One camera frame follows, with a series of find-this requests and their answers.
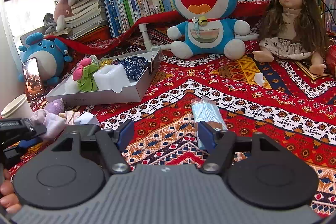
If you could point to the gold sequin scrunchie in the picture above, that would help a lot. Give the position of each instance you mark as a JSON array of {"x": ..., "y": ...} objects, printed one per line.
[{"x": 105, "y": 61}]

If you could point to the blue packaged face mask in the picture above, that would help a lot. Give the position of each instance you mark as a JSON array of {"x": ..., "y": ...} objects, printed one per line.
[{"x": 206, "y": 110}]

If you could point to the brown haired baby doll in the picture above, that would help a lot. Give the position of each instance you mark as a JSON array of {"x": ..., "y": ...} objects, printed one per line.
[{"x": 293, "y": 30}]

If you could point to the grey knitted cloth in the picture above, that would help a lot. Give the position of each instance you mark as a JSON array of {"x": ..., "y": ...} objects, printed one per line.
[{"x": 50, "y": 24}]

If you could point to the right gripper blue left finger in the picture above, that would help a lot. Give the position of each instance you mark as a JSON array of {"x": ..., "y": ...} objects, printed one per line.
[{"x": 124, "y": 134}]

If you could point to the red patterned blanket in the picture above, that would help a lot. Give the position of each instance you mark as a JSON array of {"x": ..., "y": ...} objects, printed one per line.
[{"x": 294, "y": 109}]

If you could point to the Doraemon plush toy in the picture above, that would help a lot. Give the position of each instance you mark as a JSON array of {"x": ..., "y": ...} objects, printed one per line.
[{"x": 208, "y": 28}]

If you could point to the crumpled white tissue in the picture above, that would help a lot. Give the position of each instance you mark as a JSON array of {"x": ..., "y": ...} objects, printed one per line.
[{"x": 259, "y": 79}]

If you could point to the left hand with blue bandage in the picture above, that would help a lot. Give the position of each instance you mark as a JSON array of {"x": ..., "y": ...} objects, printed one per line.
[{"x": 9, "y": 199}]

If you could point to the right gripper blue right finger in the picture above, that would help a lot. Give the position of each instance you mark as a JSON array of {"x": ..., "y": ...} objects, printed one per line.
[{"x": 207, "y": 136}]

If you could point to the pink and green scrunchie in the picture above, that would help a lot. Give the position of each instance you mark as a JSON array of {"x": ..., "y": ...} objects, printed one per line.
[{"x": 83, "y": 75}]

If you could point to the grey cardboard box tray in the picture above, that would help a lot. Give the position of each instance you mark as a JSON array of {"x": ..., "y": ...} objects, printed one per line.
[{"x": 132, "y": 93}]

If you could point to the white paper cup with drawing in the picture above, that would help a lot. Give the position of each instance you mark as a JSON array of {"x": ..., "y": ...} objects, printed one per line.
[{"x": 17, "y": 108}]

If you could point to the blue floral scrunchie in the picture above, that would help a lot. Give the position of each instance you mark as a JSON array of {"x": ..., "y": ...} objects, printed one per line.
[{"x": 134, "y": 66}]

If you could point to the blue round plush toy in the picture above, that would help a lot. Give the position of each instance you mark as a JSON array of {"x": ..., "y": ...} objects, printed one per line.
[{"x": 51, "y": 56}]

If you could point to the pink and white plush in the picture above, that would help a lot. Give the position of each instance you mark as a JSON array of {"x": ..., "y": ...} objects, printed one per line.
[{"x": 62, "y": 10}]

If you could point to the pale pink sock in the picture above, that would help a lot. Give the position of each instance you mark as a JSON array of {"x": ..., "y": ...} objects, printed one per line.
[{"x": 54, "y": 124}]

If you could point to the smartphone with lit screen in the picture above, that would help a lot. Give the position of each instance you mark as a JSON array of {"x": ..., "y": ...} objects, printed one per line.
[{"x": 32, "y": 79}]

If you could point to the stack of books and papers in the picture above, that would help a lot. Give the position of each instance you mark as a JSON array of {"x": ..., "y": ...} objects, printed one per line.
[{"x": 88, "y": 15}]

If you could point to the purple plush toy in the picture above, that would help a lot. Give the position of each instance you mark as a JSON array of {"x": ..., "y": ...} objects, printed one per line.
[{"x": 55, "y": 107}]

